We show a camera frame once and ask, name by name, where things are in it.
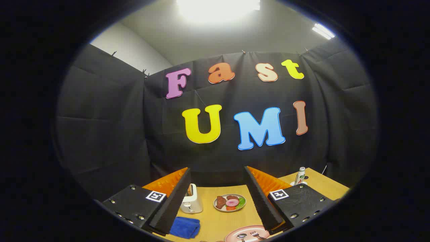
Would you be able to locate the small ceiling light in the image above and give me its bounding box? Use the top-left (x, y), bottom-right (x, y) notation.
top-left (312, 23), bottom-right (336, 40)

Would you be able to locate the white toaster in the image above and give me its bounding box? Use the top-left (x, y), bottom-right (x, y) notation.
top-left (180, 184), bottom-right (203, 214)

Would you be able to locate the blue towel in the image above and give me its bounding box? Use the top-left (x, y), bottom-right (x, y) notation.
top-left (169, 216), bottom-right (201, 239)

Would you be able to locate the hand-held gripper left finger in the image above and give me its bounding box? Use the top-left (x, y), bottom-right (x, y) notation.
top-left (102, 167), bottom-right (192, 236)

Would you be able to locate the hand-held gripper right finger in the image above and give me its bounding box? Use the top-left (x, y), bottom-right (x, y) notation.
top-left (244, 166), bottom-right (336, 236)

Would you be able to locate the white drink bottle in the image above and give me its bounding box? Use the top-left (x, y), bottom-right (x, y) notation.
top-left (294, 167), bottom-right (306, 185)

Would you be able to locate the large ceiling light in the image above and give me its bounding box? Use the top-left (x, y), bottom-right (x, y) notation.
top-left (176, 0), bottom-right (261, 21)

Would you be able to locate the pink plate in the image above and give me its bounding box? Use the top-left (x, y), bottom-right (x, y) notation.
top-left (224, 225), bottom-right (271, 242)

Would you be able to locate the grey food plate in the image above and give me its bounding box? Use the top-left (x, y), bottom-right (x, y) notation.
top-left (213, 194), bottom-right (247, 212)

